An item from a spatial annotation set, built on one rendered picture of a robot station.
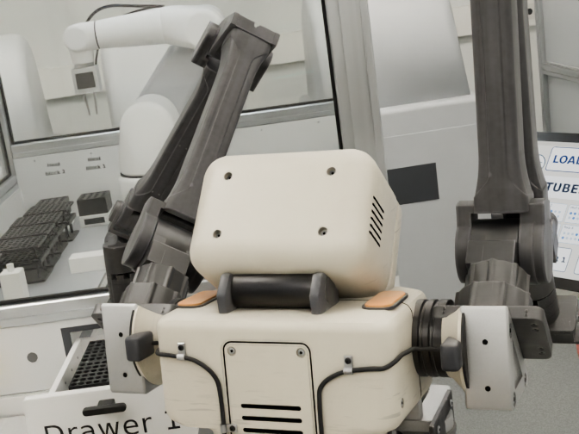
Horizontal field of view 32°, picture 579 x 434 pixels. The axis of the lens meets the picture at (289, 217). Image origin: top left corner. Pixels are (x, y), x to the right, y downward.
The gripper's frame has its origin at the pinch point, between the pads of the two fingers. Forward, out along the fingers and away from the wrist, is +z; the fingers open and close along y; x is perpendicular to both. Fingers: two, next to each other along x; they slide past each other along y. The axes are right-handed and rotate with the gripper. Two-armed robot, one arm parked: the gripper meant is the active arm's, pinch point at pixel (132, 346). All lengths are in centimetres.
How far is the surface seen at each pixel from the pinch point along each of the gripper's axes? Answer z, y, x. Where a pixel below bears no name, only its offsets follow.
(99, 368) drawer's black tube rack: 6.1, -5.8, -7.9
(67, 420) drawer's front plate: 8.3, 11.2, -10.6
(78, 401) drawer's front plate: 4.9, 11.2, -8.2
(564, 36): -27, -209, 133
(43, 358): 10.0, -22.3, -23.1
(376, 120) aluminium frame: -33, -24, 48
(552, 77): -10, -223, 132
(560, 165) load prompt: -23, -17, 82
